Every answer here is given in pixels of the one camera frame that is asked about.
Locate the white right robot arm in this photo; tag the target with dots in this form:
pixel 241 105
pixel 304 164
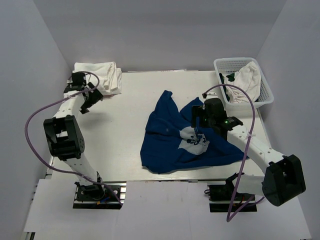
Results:
pixel 283 177

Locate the blue Mickey print t-shirt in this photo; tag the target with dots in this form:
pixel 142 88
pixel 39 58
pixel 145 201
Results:
pixel 171 143

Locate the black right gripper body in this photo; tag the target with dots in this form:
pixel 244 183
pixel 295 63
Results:
pixel 207 121

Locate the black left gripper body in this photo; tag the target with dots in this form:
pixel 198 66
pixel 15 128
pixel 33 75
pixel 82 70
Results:
pixel 94 97

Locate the crumpled white t-shirt in basket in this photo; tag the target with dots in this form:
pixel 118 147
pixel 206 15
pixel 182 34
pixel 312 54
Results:
pixel 248 78

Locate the folded white t-shirt lower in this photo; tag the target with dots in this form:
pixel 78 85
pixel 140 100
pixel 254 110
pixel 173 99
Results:
pixel 112 82

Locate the white plastic laundry basket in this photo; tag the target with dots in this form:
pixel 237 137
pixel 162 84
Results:
pixel 226 66

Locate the dark green garment in basket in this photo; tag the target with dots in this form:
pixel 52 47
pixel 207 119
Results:
pixel 230 78

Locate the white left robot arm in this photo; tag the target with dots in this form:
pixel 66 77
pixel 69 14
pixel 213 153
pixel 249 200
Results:
pixel 64 137

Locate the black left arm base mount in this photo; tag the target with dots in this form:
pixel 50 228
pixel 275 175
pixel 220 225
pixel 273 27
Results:
pixel 105 199

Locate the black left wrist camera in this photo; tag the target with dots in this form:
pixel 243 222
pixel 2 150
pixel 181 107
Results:
pixel 76 82

